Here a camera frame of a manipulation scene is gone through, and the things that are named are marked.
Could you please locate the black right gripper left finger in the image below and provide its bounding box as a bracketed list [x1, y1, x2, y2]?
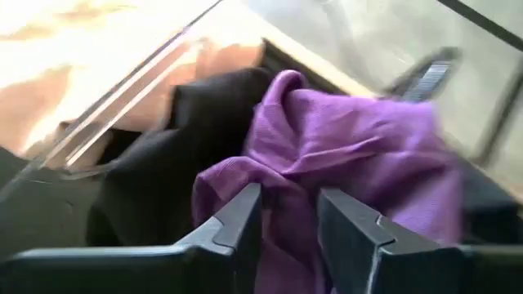
[0, 182, 262, 294]

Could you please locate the clear plastic bin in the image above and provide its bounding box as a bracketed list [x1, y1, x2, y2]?
[0, 0, 230, 193]

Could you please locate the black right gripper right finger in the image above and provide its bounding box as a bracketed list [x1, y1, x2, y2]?
[317, 187, 523, 294]

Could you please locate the black table edge clamp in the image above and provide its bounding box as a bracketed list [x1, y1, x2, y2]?
[383, 47, 463, 103]

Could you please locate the black towel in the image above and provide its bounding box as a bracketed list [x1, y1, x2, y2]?
[85, 67, 274, 247]

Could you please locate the purple towel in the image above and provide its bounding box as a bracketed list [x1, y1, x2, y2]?
[191, 69, 465, 294]

